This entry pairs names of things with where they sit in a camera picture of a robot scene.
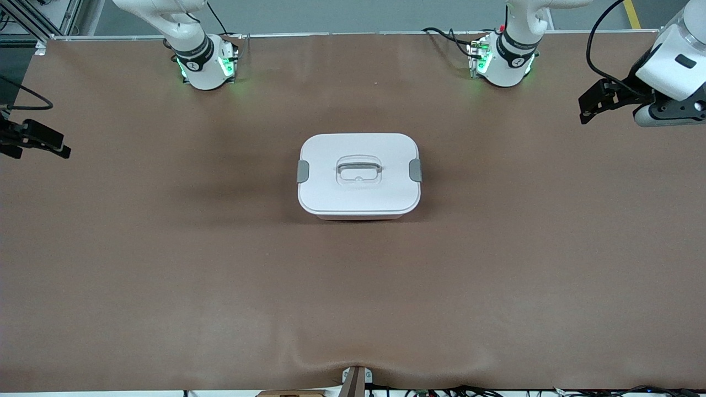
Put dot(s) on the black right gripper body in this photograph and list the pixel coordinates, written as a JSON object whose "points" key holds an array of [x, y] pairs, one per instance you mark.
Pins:
{"points": [[12, 134]]}

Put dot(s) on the pink plastic box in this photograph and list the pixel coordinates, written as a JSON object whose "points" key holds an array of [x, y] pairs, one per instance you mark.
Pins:
{"points": [[358, 218]]}

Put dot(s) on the silver table edge rail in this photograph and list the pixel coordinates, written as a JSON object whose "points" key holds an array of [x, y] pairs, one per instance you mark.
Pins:
{"points": [[358, 33]]}

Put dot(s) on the brown table mat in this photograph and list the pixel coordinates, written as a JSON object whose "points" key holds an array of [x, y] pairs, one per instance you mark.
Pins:
{"points": [[353, 298]]}

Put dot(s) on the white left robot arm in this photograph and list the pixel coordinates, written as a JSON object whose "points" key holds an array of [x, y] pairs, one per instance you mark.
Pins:
{"points": [[510, 60]]}

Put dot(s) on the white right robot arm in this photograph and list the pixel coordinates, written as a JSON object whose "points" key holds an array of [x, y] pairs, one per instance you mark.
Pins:
{"points": [[201, 66]]}

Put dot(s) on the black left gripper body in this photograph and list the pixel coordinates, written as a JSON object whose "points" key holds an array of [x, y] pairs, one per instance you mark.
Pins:
{"points": [[630, 91]]}

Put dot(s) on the white box lid grey latches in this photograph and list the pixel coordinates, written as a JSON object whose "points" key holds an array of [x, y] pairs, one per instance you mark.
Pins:
{"points": [[331, 198]]}

